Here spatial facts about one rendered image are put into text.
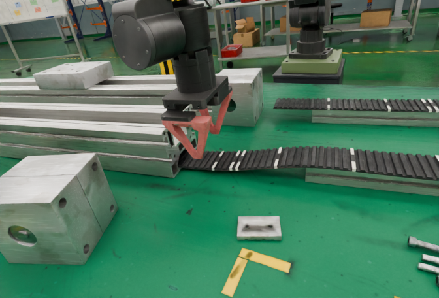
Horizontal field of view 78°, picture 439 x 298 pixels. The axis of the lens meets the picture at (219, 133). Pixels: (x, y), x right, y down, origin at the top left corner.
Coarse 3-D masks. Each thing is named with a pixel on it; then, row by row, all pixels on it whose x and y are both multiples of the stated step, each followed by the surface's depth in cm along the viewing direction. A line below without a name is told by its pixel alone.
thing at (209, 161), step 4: (212, 152) 47; (216, 152) 46; (220, 152) 47; (208, 156) 46; (212, 156) 46; (216, 156) 46; (204, 160) 45; (208, 160) 45; (212, 160) 44; (204, 164) 44; (208, 164) 44; (212, 164) 44; (200, 168) 43; (204, 168) 43; (208, 168) 43
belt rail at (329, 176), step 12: (312, 168) 37; (312, 180) 38; (324, 180) 37; (336, 180) 37; (348, 180) 36; (360, 180) 36; (372, 180) 36; (384, 180) 35; (396, 180) 34; (408, 180) 33; (420, 180) 33; (432, 180) 32; (408, 192) 34; (420, 192) 34; (432, 192) 33
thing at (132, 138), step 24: (0, 120) 53; (24, 120) 51; (48, 120) 49; (72, 120) 48; (96, 120) 53; (120, 120) 51; (144, 120) 49; (0, 144) 55; (24, 144) 54; (48, 144) 50; (72, 144) 47; (96, 144) 45; (120, 144) 43; (144, 144) 41; (168, 144) 41; (192, 144) 49; (120, 168) 46; (144, 168) 44; (168, 168) 42
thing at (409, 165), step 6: (402, 156) 35; (408, 156) 35; (402, 162) 34; (408, 162) 35; (414, 162) 34; (402, 168) 34; (408, 168) 33; (414, 168) 33; (408, 174) 32; (414, 174) 32; (420, 174) 32
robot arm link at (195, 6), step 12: (180, 0) 33; (192, 0) 35; (180, 12) 32; (192, 12) 32; (204, 12) 33; (192, 24) 33; (204, 24) 34; (192, 36) 33; (204, 36) 34; (192, 48) 34; (204, 48) 36
